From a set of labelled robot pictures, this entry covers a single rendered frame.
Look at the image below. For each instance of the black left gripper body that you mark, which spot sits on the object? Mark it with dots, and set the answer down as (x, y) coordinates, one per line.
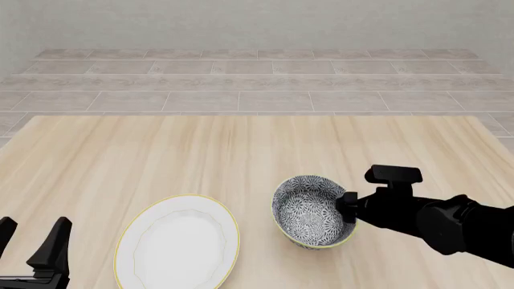
(32, 281)

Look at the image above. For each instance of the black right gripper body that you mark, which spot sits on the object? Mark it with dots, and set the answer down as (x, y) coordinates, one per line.
(395, 210)

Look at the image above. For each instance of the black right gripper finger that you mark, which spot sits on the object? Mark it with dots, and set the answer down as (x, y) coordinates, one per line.
(355, 198)
(347, 212)

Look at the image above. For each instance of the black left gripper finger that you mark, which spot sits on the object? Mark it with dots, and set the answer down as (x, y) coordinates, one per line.
(50, 247)
(7, 231)

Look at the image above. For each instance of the black and white patterned bowl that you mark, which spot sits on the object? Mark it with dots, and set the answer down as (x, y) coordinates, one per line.
(309, 210)

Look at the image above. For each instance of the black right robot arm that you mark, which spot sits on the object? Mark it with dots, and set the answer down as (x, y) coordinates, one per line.
(470, 228)

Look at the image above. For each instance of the white plate with yellow rim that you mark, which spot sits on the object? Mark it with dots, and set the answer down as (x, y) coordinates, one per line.
(180, 241)

